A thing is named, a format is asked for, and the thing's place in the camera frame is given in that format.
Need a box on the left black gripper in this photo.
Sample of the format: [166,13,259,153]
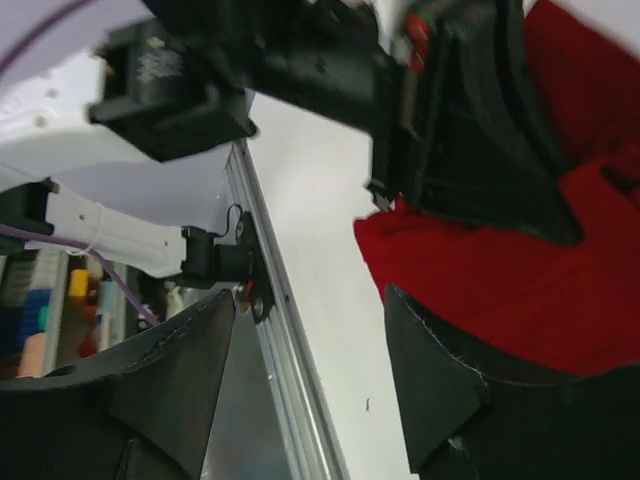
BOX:
[239,1,450,200]

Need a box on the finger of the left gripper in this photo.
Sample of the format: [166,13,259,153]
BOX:
[409,1,583,245]

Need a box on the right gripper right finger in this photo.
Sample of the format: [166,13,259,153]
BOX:
[384,285,639,479]

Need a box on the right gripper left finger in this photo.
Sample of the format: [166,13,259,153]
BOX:
[1,289,235,479]

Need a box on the red pleated skirt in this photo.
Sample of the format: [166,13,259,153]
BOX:
[354,1,639,375]

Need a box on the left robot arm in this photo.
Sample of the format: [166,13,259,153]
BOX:
[1,1,583,289]

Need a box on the cluttered background shelf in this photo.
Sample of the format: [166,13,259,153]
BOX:
[0,249,171,381]

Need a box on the aluminium rail frame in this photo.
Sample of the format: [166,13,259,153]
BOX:
[226,140,350,479]

